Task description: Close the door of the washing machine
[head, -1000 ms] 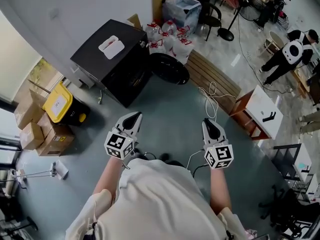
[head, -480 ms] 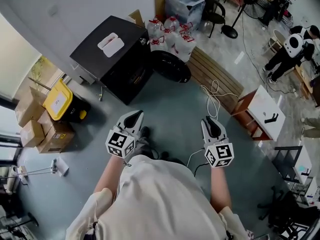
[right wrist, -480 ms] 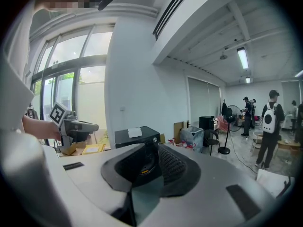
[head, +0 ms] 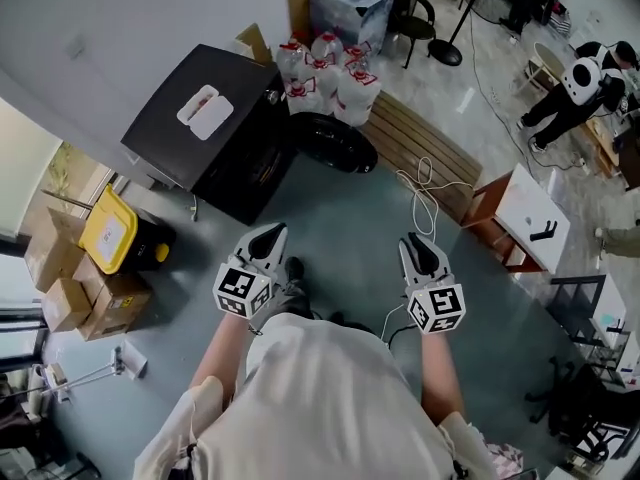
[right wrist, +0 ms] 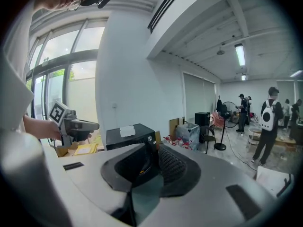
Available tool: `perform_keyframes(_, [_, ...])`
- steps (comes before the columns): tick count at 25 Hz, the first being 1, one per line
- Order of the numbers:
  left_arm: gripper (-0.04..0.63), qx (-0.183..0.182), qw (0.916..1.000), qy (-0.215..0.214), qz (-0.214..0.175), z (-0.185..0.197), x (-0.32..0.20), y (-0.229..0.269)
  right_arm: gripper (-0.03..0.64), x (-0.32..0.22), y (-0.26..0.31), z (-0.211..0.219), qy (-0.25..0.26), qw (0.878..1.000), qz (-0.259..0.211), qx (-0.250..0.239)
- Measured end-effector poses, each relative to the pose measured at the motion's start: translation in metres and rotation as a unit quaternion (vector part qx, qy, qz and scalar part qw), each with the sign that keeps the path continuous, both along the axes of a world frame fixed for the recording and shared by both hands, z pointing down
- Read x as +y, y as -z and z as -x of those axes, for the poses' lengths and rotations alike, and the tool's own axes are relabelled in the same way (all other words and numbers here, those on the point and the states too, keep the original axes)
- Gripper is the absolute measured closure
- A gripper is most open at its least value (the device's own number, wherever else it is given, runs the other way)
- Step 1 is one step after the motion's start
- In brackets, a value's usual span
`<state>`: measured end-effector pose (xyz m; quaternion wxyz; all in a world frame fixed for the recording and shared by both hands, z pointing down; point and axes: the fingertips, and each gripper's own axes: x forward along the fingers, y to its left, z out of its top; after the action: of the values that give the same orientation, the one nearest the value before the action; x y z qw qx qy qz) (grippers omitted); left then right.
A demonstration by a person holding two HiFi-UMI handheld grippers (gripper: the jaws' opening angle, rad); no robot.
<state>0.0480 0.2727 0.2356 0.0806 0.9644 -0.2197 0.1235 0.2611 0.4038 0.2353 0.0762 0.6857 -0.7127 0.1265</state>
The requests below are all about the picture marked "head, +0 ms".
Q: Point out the person's black shoe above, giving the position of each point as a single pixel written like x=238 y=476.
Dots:
x=295 y=270

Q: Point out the person's right forearm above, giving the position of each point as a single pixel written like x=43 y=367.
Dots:
x=442 y=378

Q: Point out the black floor stand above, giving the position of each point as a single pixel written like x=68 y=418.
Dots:
x=447 y=50

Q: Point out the person's grey trouser leg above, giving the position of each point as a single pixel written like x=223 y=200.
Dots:
x=287 y=300

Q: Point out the white round stool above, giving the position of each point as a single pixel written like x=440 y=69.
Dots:
x=547 y=60

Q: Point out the large brown cardboard box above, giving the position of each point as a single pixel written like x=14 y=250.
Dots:
x=52 y=248

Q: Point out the white plastic lidded container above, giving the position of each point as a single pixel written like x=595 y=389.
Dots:
x=205 y=113

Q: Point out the black metal frame rack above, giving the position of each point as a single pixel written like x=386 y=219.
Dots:
x=582 y=308

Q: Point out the black bin with yellow lid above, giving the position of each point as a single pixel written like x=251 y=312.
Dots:
x=107 y=230

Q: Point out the black washing machine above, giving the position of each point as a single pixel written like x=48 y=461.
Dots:
x=220 y=98

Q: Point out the person's left forearm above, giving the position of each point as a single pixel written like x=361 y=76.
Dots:
x=220 y=353

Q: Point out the wooden slatted bench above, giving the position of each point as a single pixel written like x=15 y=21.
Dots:
x=420 y=143

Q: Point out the large plastic-wrapped box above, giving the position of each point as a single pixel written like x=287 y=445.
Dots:
x=350 y=10

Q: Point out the brown cardboard box with label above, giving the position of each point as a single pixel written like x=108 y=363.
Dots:
x=120 y=303

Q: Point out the small brown cardboard box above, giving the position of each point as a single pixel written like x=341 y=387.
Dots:
x=67 y=305

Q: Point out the black office chair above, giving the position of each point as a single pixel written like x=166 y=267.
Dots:
x=590 y=413

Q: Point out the group of clear water jugs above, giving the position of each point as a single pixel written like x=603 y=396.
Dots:
x=327 y=75

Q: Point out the black round chair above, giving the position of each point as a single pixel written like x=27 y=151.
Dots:
x=417 y=25

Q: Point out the small black tool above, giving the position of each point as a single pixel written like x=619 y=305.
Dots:
x=544 y=232

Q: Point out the open cardboard box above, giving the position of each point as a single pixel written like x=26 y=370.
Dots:
x=254 y=43

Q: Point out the wooden table with white top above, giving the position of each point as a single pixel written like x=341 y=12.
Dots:
x=530 y=213

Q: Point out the pink checkered cloth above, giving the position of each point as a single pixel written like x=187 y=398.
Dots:
x=505 y=460

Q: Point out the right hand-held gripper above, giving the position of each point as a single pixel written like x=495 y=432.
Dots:
x=435 y=305

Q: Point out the person's white shirt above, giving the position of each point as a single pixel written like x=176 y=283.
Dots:
x=320 y=408

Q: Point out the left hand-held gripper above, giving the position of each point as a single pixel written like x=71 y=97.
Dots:
x=242 y=290

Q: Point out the white tripod stand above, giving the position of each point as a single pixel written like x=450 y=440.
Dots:
x=85 y=375

